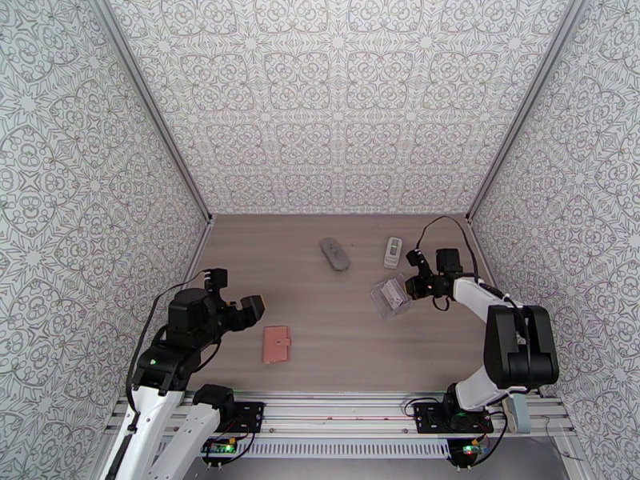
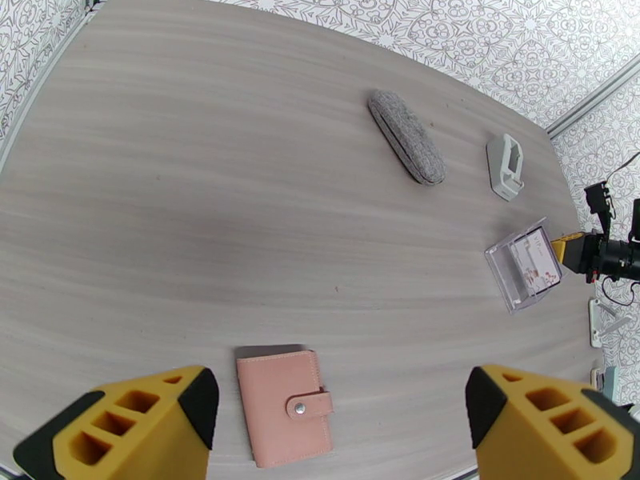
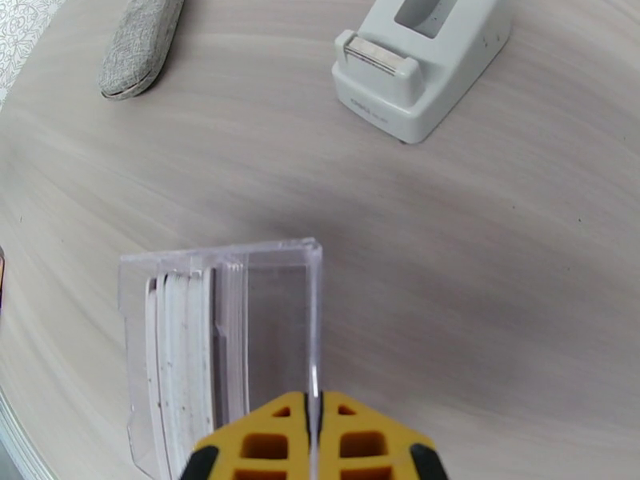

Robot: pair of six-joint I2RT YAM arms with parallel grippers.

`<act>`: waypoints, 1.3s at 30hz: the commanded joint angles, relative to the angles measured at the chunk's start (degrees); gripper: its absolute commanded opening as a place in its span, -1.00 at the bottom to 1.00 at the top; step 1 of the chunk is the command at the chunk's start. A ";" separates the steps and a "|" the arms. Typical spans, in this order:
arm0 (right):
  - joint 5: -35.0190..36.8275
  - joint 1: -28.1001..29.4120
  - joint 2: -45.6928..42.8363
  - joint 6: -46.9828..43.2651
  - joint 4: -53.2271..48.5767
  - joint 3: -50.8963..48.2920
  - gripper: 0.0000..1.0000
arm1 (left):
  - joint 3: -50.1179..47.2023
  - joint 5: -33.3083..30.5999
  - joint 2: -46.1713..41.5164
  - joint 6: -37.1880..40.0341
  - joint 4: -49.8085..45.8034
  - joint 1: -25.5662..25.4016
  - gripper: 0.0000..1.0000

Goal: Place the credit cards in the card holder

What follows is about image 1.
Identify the white remote control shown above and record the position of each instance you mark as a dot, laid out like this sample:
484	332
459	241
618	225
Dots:
393	253

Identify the grey felt oblong case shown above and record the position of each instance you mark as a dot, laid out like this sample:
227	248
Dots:
334	253

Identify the teal block with beige edge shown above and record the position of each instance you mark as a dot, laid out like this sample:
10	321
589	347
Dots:
520	413

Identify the aluminium wall base strip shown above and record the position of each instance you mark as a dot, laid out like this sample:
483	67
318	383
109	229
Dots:
200	243
475	231

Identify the aluminium mounting rail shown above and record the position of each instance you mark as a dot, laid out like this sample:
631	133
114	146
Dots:
340	408

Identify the white floral VIP card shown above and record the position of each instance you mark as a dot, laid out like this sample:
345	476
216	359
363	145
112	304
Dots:
391	294

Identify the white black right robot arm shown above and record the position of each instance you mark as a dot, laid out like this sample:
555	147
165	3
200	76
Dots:
520	343

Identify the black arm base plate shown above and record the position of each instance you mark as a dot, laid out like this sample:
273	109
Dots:
430	418
250	416

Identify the clear acrylic card box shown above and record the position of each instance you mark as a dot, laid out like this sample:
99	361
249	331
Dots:
387	307

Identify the pink leather card holder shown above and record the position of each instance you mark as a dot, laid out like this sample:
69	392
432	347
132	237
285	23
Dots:
275	343

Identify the aluminium corner post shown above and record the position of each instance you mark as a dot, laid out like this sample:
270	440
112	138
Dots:
152	104
520	104

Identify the green circuit board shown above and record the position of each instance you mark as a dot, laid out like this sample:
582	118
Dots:
470	449
220	447

